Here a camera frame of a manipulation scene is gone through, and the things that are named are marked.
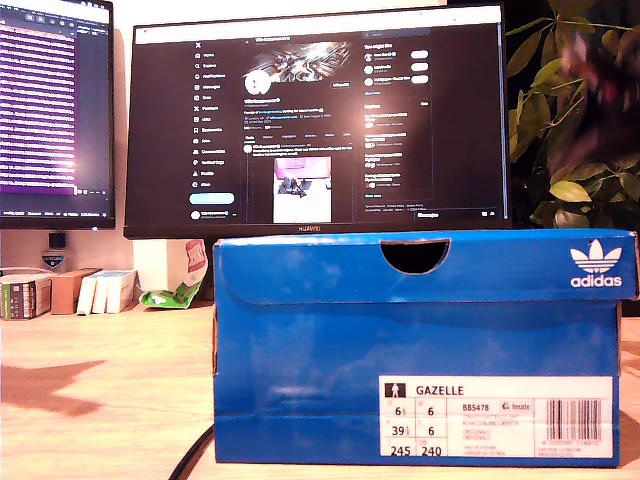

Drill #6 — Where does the blue adidas shoebox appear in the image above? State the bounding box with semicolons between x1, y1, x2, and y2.
212;228;640;470

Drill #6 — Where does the white and blue box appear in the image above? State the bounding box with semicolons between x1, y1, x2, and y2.
77;272;104;316
92;272;114;315
105;269;139;315

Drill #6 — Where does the brown cardboard box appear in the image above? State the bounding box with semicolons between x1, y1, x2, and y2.
49;268;103;316

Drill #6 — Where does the green and dark labelled box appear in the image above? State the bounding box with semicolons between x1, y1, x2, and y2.
0;273;54;321

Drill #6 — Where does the black Huawei computer monitor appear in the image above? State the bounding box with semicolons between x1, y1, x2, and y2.
123;4;514;240

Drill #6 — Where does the green Jenkki gum bag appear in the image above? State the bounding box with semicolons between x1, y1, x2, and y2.
138;239;209;311

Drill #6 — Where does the green leafy houseplant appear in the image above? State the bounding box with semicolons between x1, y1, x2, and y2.
504;0;640;231

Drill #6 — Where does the white bottle with blue shield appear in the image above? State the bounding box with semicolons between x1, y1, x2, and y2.
40;248;67;274

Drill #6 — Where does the computer monitor with purple text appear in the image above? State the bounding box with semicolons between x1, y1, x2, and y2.
0;0;117;249

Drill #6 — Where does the black cable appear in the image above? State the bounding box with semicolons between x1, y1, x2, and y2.
167;427;217;480

